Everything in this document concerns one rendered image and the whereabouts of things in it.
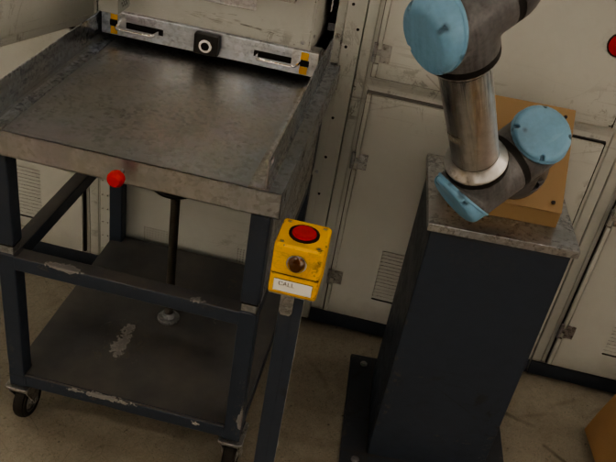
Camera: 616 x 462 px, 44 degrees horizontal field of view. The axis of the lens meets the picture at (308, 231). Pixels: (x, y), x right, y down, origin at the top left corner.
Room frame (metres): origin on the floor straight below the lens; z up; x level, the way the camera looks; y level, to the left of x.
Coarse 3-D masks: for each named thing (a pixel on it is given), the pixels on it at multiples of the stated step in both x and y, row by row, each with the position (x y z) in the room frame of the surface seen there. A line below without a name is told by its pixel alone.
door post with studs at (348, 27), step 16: (352, 0) 1.88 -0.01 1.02; (336, 16) 1.89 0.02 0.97; (352, 16) 1.88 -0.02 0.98; (336, 32) 1.89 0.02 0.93; (352, 32) 1.88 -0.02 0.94; (336, 48) 1.89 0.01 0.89; (352, 48) 1.88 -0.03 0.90; (352, 64) 1.88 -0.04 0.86; (336, 96) 1.88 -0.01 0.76; (336, 112) 1.88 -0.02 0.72; (336, 128) 1.88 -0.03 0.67; (336, 144) 1.88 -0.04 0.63; (336, 160) 1.88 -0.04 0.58; (320, 192) 1.88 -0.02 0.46; (320, 208) 1.88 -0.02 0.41; (320, 224) 1.88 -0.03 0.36; (304, 304) 1.88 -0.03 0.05
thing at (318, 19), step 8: (320, 0) 1.79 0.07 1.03; (328, 0) 1.95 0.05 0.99; (320, 8) 1.81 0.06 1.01; (328, 8) 1.98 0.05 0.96; (320, 16) 1.84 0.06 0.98; (328, 16) 2.01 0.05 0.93; (320, 24) 1.86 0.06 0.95; (312, 32) 1.74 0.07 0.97; (320, 32) 1.88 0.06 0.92; (312, 40) 1.75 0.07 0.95
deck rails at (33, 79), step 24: (96, 24) 1.76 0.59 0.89; (48, 48) 1.52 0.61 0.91; (72, 48) 1.63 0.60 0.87; (96, 48) 1.71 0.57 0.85; (24, 72) 1.41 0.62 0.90; (48, 72) 1.51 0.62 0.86; (0, 96) 1.32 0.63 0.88; (24, 96) 1.40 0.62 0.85; (312, 96) 1.65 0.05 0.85; (0, 120) 1.29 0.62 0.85; (288, 120) 1.51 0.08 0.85; (288, 144) 1.40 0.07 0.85; (264, 168) 1.28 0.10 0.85
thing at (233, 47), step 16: (128, 16) 1.77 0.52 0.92; (144, 16) 1.77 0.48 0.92; (144, 32) 1.77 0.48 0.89; (160, 32) 1.77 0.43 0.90; (176, 32) 1.76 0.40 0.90; (192, 32) 1.76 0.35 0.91; (208, 32) 1.75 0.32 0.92; (224, 32) 1.76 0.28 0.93; (192, 48) 1.76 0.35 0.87; (224, 48) 1.75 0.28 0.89; (240, 48) 1.75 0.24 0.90; (256, 48) 1.74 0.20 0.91; (272, 48) 1.74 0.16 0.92; (288, 48) 1.74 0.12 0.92; (320, 48) 1.77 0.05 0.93; (256, 64) 1.74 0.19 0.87; (272, 64) 1.74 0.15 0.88; (304, 64) 1.73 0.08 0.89
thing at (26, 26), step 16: (0, 0) 1.68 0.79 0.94; (16, 0) 1.72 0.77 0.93; (32, 0) 1.77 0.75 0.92; (48, 0) 1.81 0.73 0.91; (64, 0) 1.86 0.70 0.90; (80, 0) 1.90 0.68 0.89; (0, 16) 1.68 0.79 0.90; (16, 16) 1.72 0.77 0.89; (32, 16) 1.76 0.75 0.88; (48, 16) 1.81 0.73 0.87; (64, 16) 1.85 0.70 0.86; (80, 16) 1.87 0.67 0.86; (0, 32) 1.68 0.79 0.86; (16, 32) 1.72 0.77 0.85; (32, 32) 1.73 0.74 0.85; (48, 32) 1.77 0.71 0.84
